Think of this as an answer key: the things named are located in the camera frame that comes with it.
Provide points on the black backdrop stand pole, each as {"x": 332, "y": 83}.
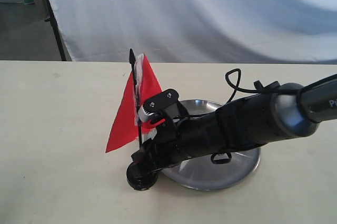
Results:
{"x": 53, "y": 23}

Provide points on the white backdrop cloth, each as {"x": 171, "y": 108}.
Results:
{"x": 199, "y": 31}

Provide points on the red flag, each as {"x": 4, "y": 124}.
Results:
{"x": 141, "y": 85}

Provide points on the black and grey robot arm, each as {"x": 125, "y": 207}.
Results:
{"x": 267, "y": 114}

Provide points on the black round flag base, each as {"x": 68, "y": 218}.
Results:
{"x": 140, "y": 182}

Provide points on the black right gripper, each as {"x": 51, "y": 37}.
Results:
{"x": 176, "y": 142}

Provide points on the round silver metal plate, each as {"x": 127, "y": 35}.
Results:
{"x": 219, "y": 170}

